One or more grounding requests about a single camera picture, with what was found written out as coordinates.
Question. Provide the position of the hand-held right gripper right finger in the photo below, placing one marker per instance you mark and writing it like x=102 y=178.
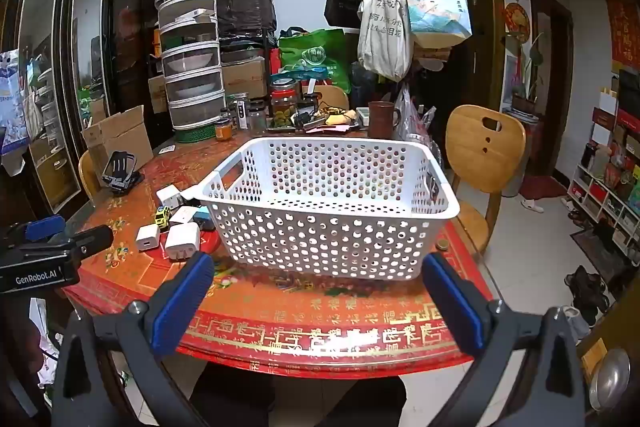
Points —
x=452 y=307

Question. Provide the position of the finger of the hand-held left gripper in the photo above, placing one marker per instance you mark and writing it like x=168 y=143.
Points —
x=92 y=240
x=45 y=227

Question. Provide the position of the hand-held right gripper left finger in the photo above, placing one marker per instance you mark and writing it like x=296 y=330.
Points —
x=182 y=302

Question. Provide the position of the large white charger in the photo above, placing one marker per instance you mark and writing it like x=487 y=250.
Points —
x=181 y=243

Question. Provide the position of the yellow striped toy car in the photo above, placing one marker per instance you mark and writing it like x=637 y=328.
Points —
x=161 y=217

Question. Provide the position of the white labelled charger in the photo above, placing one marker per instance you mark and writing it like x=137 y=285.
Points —
x=167 y=196

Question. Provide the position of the white perforated plastic basket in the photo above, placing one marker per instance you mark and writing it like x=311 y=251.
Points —
x=325 y=217

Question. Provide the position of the white red-printed plastic bag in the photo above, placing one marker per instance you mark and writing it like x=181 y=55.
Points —
x=42 y=322

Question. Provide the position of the small white cube charger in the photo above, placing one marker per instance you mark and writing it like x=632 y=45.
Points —
x=147 y=237

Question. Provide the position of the coin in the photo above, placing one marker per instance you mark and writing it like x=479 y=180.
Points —
x=441 y=245

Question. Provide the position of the black phone stand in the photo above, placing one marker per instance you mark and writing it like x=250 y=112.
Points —
x=120 y=172

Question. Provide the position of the small blue object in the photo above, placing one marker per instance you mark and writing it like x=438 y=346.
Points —
x=203 y=218

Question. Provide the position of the flat white charger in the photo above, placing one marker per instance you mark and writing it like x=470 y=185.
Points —
x=185 y=214

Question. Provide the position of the open cardboard box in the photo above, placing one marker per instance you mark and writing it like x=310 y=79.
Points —
x=117 y=139

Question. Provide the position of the small card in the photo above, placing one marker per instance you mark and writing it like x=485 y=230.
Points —
x=167 y=150

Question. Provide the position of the white shoes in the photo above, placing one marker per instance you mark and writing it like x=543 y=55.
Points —
x=575 y=322

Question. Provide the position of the white slipper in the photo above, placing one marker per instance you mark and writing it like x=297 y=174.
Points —
x=532 y=206

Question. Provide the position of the dark shoes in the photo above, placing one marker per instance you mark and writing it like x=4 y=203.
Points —
x=587 y=287

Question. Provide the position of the green plastic basket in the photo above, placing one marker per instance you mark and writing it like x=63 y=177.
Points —
x=192 y=134

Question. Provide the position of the red floor mat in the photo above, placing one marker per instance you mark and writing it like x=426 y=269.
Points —
x=542 y=188

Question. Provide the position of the wooden chair with cut-out back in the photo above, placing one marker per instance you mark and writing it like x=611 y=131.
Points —
x=482 y=157

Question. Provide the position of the dark doormat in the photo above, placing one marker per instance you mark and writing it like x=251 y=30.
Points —
x=597 y=247

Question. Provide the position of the dark wooden side cabinet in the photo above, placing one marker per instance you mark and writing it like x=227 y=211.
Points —
x=617 y=337

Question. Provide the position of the orange-filled glass jar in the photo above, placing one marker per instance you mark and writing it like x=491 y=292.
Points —
x=223 y=130

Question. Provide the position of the metal pot lid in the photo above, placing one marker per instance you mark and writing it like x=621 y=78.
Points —
x=609 y=379

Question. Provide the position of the dark glass-door cabinet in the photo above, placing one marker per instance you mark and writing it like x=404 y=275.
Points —
x=75 y=57

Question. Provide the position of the clear printed plastic bag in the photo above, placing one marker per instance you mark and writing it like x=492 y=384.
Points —
x=415 y=119

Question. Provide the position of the white cubby shelf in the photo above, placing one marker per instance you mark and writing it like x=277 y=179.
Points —
x=607 y=192

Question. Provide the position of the black-label glass jar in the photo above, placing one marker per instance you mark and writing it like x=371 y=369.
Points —
x=240 y=109

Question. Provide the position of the brown mug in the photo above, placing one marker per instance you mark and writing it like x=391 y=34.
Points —
x=382 y=119

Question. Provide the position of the white stacked drawer unit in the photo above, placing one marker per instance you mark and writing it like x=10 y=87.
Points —
x=192 y=67

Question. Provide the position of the yellow packet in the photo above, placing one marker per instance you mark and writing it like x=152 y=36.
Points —
x=340 y=118

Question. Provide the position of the brown cardboard box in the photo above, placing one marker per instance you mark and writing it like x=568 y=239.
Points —
x=244 y=78

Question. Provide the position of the cluttered metal tray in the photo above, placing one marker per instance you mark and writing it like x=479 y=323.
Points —
x=315 y=122

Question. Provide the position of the red-lid jar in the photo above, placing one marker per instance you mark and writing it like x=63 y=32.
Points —
x=286 y=102

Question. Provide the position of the potted plant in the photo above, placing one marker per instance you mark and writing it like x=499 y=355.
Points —
x=530 y=77

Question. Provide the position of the dark wooden door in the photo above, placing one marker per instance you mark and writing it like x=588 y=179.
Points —
x=475 y=32

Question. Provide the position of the black covered appliance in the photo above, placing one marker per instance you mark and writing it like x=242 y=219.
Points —
x=247 y=7

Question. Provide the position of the green shopping bag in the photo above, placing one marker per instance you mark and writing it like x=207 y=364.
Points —
x=315 y=54

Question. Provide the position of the beige canvas tote bag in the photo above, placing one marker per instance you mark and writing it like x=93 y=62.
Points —
x=384 y=32

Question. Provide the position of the printed paper bag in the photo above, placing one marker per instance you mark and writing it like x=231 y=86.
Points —
x=435 y=7

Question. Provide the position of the round red wall ornament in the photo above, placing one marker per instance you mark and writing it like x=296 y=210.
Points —
x=516 y=19

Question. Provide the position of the red wall poster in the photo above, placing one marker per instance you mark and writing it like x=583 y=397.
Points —
x=622 y=32

